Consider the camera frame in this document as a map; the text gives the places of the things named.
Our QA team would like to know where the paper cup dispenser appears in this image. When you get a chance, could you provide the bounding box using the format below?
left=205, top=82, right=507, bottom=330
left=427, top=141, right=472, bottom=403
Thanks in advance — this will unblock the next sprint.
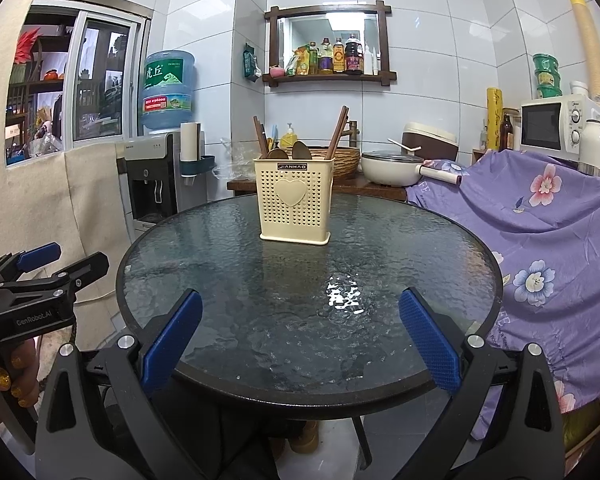
left=178, top=120, right=216, bottom=187

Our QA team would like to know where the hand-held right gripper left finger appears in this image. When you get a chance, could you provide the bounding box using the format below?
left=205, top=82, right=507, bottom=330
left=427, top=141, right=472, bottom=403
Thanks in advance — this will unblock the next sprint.
left=35, top=288, right=203, bottom=480

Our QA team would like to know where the ribbed wooden basin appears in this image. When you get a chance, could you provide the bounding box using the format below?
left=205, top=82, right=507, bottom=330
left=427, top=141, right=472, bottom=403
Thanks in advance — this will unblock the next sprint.
left=280, top=145, right=362, bottom=181

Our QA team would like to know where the white brown rice cooker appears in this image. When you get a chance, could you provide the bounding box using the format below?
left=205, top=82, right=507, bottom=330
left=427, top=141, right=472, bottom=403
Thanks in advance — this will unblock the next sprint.
left=402, top=121, right=459, bottom=161

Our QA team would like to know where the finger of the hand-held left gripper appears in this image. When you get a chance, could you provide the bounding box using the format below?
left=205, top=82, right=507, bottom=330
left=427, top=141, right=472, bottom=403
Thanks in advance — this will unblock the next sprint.
left=0, top=241, right=62, bottom=286
left=0, top=252, right=110, bottom=297

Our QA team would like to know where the wooden counter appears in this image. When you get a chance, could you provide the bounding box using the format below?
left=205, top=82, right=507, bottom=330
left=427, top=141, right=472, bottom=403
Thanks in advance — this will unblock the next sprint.
left=227, top=177, right=409, bottom=204

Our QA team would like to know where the white microwave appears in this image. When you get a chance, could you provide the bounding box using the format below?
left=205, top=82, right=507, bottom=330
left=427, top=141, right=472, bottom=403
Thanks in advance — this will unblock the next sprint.
left=519, top=93, right=600, bottom=161

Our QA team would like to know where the grey water dispenser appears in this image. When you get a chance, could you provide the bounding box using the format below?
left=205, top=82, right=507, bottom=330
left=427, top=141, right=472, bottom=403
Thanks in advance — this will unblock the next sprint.
left=115, top=132, right=207, bottom=242

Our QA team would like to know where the wooden framed mirror shelf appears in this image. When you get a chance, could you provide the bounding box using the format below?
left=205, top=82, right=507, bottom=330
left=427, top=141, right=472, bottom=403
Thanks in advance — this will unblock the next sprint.
left=262, top=0, right=399, bottom=90

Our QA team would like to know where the beige plastic utensil holder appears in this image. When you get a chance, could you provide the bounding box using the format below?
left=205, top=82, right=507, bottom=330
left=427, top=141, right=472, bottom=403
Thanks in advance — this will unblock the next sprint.
left=252, top=156, right=336, bottom=246

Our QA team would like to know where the tan shoe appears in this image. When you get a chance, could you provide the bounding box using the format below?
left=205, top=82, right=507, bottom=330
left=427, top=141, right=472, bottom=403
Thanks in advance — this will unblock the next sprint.
left=286, top=419, right=322, bottom=461

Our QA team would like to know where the tall paper cup stack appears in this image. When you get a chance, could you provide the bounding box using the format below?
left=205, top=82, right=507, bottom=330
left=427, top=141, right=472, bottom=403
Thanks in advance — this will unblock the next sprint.
left=564, top=0, right=600, bottom=99

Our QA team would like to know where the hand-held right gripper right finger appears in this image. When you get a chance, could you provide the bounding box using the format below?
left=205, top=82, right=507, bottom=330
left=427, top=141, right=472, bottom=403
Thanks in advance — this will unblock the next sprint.
left=399, top=287, right=566, bottom=480

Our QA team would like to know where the purple floral cloth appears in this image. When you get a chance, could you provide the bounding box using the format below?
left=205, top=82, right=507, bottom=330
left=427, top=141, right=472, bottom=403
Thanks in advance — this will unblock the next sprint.
left=404, top=149, right=600, bottom=442

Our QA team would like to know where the sliding window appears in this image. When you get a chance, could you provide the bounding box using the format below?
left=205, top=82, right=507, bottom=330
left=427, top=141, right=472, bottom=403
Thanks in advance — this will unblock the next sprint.
left=5, top=0, right=154, bottom=167

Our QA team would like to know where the red artificial flower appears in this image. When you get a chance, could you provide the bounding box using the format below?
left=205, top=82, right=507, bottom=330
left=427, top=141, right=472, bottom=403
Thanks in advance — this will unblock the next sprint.
left=14, top=27, right=41, bottom=64

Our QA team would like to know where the yellow green packet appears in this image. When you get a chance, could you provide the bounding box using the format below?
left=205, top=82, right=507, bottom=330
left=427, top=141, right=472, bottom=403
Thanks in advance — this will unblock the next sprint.
left=286, top=47, right=310, bottom=76

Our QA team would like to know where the person's left hand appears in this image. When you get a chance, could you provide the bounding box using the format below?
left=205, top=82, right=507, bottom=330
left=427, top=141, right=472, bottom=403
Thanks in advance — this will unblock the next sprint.
left=0, top=340, right=42, bottom=408

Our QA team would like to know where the white pot with handle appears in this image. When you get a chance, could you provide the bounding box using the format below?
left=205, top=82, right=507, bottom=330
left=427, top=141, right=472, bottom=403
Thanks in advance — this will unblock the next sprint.
left=360, top=149, right=464, bottom=187

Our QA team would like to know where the yellow roll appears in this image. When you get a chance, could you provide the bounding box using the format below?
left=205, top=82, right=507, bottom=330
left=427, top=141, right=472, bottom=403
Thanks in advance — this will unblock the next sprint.
left=485, top=86, right=504, bottom=154

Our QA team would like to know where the dark soy sauce bottle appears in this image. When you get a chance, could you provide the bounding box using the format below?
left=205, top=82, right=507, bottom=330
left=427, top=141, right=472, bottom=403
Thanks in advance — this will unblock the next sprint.
left=345, top=33, right=365, bottom=75

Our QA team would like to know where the blue water jug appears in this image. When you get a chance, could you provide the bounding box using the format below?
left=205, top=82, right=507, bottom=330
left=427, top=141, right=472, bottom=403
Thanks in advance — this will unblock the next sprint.
left=139, top=50, right=199, bottom=135

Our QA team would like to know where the clear plastic bag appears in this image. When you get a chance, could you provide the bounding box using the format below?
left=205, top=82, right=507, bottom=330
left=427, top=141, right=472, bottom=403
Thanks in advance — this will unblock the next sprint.
left=214, top=137, right=261, bottom=182

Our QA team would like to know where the round glass table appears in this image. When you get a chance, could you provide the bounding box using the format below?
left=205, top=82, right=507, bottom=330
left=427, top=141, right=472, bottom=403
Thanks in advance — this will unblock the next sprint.
left=115, top=192, right=504, bottom=467

